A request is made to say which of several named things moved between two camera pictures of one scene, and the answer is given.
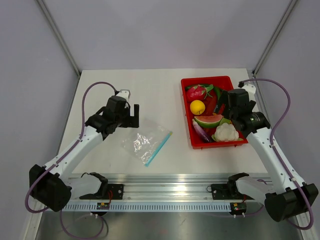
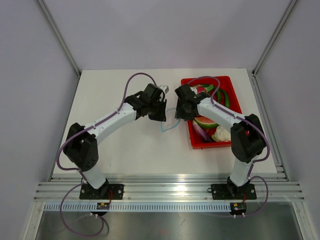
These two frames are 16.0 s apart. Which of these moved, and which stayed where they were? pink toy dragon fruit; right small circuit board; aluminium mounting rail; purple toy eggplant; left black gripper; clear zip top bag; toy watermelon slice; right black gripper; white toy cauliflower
Moved: right black gripper; left black gripper; clear zip top bag
Stayed: toy watermelon slice; pink toy dragon fruit; white toy cauliflower; right small circuit board; aluminium mounting rail; purple toy eggplant
